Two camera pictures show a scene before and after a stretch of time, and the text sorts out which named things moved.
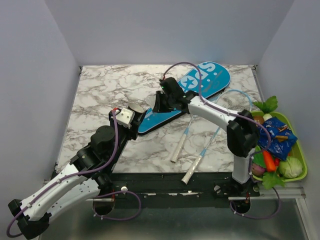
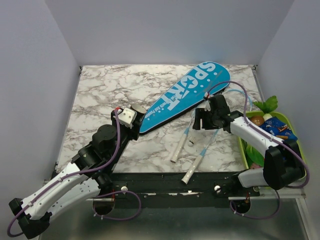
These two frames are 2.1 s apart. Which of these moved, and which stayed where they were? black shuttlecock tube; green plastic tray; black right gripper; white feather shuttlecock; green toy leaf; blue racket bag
Moved: black right gripper; white feather shuttlecock
Stayed: black shuttlecock tube; green toy leaf; green plastic tray; blue racket bag
